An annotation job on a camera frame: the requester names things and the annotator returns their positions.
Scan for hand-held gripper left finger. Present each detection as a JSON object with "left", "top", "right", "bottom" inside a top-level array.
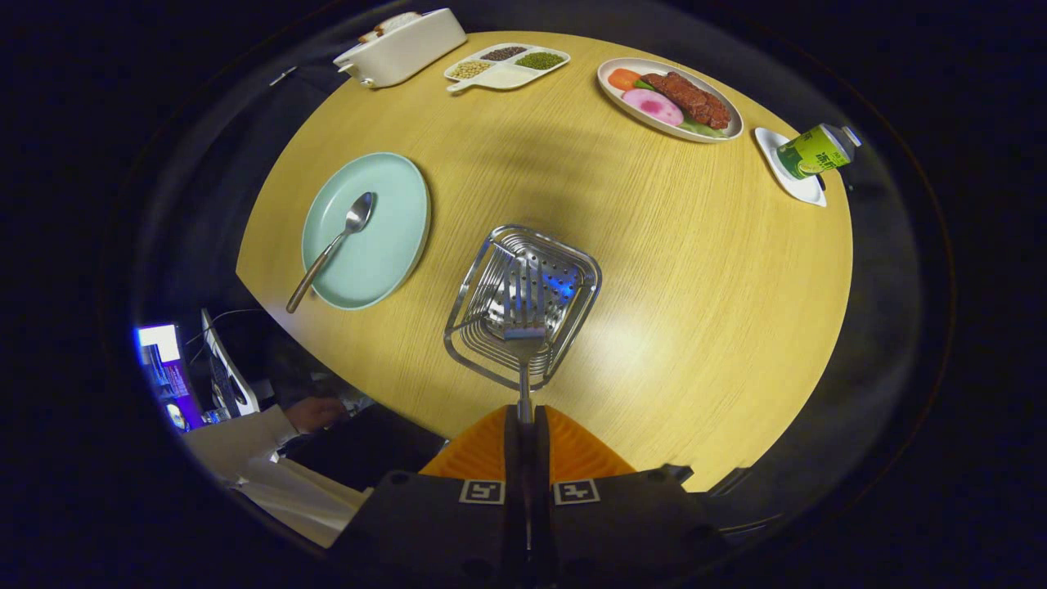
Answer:
[{"left": 327, "top": 405, "right": 528, "bottom": 589}]

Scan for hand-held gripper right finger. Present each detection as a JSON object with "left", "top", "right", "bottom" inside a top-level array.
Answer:
[{"left": 526, "top": 403, "right": 730, "bottom": 589}]

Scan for metal fork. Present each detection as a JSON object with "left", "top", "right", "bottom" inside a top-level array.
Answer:
[{"left": 483, "top": 252, "right": 550, "bottom": 426}]

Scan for metal spoon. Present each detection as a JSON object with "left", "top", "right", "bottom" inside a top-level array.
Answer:
[{"left": 285, "top": 191, "right": 378, "bottom": 315}]

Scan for light green plate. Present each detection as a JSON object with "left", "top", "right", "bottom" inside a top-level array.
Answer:
[{"left": 300, "top": 152, "right": 433, "bottom": 312}]

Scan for computer monitor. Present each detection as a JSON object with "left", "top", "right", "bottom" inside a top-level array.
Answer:
[{"left": 133, "top": 322, "right": 207, "bottom": 433}]

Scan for small white saucer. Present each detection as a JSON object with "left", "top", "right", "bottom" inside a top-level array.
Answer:
[{"left": 753, "top": 127, "right": 828, "bottom": 209}]

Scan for green label drink bottle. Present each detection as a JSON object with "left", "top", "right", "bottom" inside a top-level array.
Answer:
[{"left": 775, "top": 123, "right": 862, "bottom": 181}]

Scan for white plate of food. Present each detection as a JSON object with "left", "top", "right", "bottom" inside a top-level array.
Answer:
[{"left": 596, "top": 57, "right": 744, "bottom": 145}]

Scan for white compartment tray with beans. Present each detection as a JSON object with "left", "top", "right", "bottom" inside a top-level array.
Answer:
[{"left": 444, "top": 43, "right": 571, "bottom": 93}]

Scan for white toaster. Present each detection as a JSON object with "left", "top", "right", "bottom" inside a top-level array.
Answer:
[{"left": 333, "top": 8, "right": 468, "bottom": 89}]

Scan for toast bread slices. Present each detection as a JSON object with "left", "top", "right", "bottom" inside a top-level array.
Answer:
[{"left": 357, "top": 11, "right": 424, "bottom": 43}]

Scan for metal wire basket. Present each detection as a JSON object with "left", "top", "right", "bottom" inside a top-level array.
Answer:
[{"left": 443, "top": 223, "right": 604, "bottom": 393}]

